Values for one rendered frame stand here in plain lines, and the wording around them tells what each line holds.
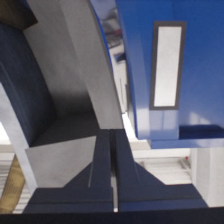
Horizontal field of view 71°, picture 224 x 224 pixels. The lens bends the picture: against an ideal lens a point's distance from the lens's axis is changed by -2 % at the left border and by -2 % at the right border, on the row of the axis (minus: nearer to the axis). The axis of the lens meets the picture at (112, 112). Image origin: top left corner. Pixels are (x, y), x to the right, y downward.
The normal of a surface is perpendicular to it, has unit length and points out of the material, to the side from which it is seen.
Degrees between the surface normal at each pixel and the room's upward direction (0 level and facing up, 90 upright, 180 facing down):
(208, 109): 90
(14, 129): 90
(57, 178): 90
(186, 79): 90
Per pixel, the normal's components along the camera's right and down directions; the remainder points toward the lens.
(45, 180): 0.03, 0.28
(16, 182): 0.25, 0.01
